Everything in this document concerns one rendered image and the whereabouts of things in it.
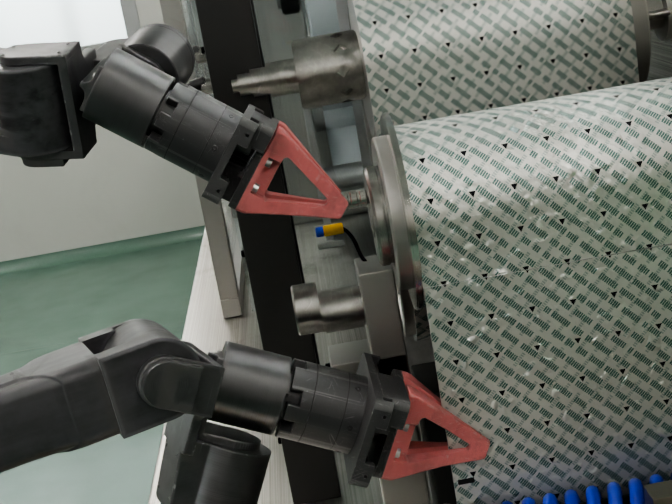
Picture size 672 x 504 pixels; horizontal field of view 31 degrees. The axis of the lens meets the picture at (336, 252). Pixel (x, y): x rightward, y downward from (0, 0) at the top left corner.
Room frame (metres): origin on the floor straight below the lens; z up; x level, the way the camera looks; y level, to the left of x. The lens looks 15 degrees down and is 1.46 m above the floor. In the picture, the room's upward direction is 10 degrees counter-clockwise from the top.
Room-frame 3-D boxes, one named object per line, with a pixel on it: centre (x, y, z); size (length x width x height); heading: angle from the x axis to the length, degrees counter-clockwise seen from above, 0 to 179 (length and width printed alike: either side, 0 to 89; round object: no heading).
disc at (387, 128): (0.88, -0.05, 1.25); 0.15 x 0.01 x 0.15; 1
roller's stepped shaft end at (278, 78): (1.13, 0.04, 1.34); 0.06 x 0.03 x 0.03; 91
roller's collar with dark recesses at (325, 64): (1.13, -0.02, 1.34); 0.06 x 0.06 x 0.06; 1
